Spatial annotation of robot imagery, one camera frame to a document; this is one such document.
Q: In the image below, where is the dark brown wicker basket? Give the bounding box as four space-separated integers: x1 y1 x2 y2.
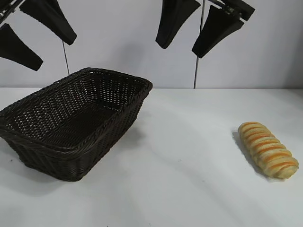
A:
0 67 153 182

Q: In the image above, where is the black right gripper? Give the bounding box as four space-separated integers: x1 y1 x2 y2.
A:
155 0 256 59

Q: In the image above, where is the long striped bread loaf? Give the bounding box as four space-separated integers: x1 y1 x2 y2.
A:
238 121 299 179

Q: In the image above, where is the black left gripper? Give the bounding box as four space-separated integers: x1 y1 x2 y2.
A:
0 0 78 71

